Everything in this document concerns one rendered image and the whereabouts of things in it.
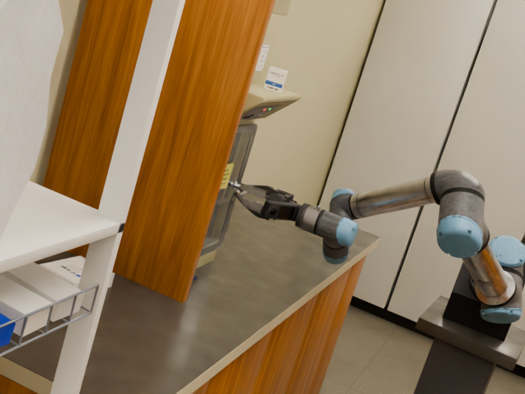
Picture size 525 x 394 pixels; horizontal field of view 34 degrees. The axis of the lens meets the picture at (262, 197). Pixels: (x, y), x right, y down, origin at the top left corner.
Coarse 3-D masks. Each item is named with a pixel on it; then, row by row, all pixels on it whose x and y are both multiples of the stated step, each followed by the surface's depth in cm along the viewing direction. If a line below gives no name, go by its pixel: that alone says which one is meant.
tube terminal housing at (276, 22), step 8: (272, 16) 239; (280, 16) 245; (272, 24) 241; (280, 24) 247; (272, 32) 243; (280, 32) 249; (264, 40) 239; (272, 40) 245; (272, 48) 248; (272, 56) 250; (264, 64) 246; (272, 64) 252; (256, 72) 243; (264, 72) 249; (256, 80) 245; (264, 80) 251; (248, 120) 251; (208, 256) 262; (200, 264) 258
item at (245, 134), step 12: (240, 132) 244; (252, 132) 254; (240, 144) 248; (240, 156) 251; (240, 168) 255; (240, 180) 259; (228, 192) 253; (216, 204) 248; (228, 204) 257; (216, 216) 251; (228, 216) 261; (216, 228) 255; (216, 240) 259; (204, 252) 253
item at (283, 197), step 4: (280, 192) 251; (284, 192) 252; (268, 196) 246; (272, 196) 245; (276, 196) 245; (280, 196) 245; (284, 196) 247; (288, 196) 247; (292, 196) 250; (272, 200) 246; (276, 200) 245; (280, 200) 245; (284, 200) 245; (288, 200) 248; (292, 200) 252; (296, 204) 249; (304, 204) 244; (308, 204) 245; (300, 208) 243; (304, 208) 243; (300, 212) 243; (300, 216) 243; (296, 220) 243; (296, 224) 244
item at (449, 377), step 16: (432, 352) 279; (448, 352) 277; (464, 352) 275; (432, 368) 280; (448, 368) 278; (464, 368) 276; (480, 368) 274; (432, 384) 281; (448, 384) 278; (464, 384) 276; (480, 384) 274
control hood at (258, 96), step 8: (256, 88) 235; (264, 88) 240; (248, 96) 222; (256, 96) 222; (264, 96) 224; (272, 96) 229; (280, 96) 234; (288, 96) 240; (296, 96) 247; (248, 104) 223; (256, 104) 222; (264, 104) 227; (272, 104) 234; (280, 104) 242; (288, 104) 250; (272, 112) 250; (240, 120) 236
